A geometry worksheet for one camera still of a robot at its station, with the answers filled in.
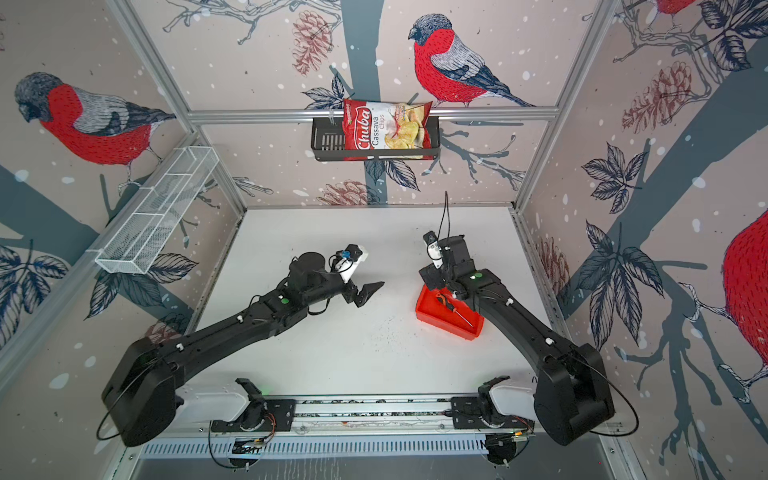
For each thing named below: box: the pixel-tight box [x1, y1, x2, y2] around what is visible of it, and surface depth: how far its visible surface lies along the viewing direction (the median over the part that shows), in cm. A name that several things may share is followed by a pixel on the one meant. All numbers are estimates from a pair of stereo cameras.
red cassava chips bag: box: [343, 100, 433, 160], surface depth 90 cm
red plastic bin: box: [415, 285, 484, 341], surface depth 90 cm
